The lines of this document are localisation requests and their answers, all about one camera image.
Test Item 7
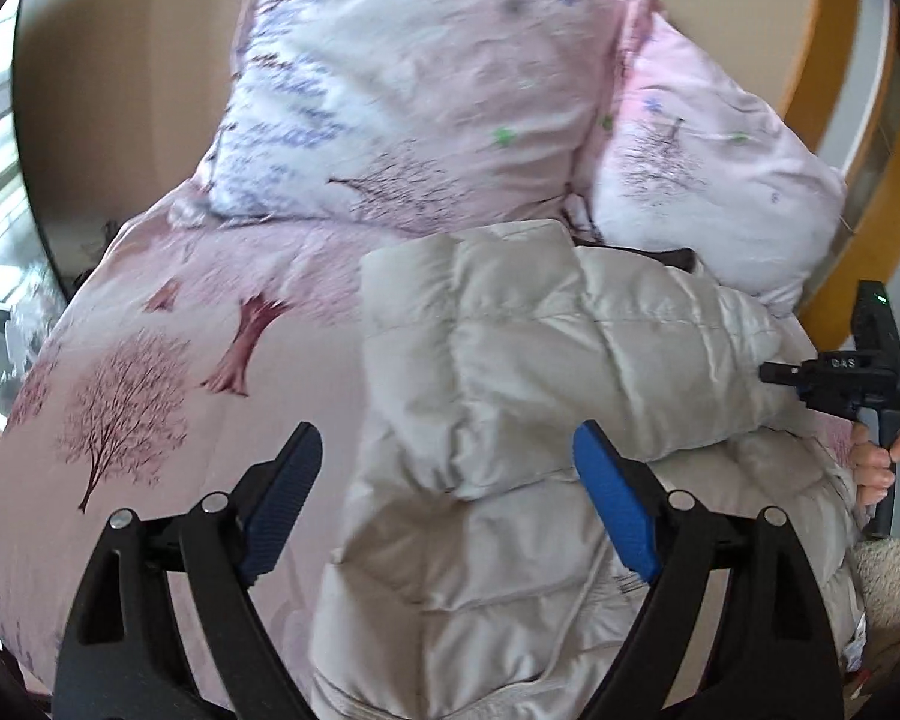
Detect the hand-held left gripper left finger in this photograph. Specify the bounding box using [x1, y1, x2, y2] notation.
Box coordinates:
[51, 422, 323, 720]

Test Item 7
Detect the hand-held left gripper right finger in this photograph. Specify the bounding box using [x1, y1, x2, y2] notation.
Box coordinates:
[574, 420, 847, 720]

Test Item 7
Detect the white puffer jacket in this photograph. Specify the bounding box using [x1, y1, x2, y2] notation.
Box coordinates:
[307, 219, 871, 720]

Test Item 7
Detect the person's right hand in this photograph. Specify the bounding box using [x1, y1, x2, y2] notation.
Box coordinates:
[849, 424, 900, 511]

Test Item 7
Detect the pink tree print quilt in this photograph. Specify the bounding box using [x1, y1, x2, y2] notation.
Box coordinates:
[0, 181, 867, 720]

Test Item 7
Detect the small white tree print pillow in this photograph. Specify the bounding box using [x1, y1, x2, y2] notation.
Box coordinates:
[574, 11, 848, 316]

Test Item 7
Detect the black framed window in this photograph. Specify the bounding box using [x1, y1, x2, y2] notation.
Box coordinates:
[0, 0, 72, 421]

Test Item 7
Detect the large pink tree print pillow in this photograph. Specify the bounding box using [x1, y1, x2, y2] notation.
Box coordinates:
[195, 0, 665, 237]

